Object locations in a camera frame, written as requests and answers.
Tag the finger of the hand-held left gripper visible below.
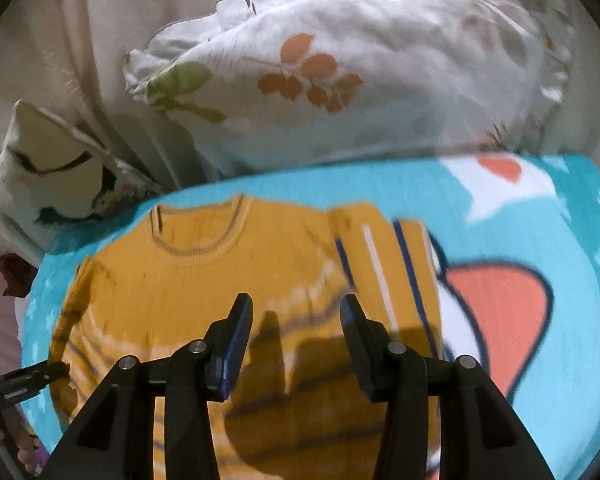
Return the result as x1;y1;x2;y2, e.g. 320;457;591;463
0;361;71;413

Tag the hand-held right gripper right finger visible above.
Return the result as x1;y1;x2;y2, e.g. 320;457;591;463
340;294;556;480

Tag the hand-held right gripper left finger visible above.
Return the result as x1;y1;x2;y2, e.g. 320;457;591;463
39;292;254;480

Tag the yellow striped sweater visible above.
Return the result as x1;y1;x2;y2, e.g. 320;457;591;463
49;195;443;480

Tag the person's left hand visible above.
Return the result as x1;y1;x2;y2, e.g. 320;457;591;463
0;407;43;476

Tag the blue cartoon printed blanket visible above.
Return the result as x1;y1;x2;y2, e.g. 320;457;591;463
21;154;600;480

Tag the cream cartoon face pillow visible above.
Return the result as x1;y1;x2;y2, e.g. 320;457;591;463
0;101;163;266

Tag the white leaf print pillow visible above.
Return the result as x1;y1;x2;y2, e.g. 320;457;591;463
124;0;573;181

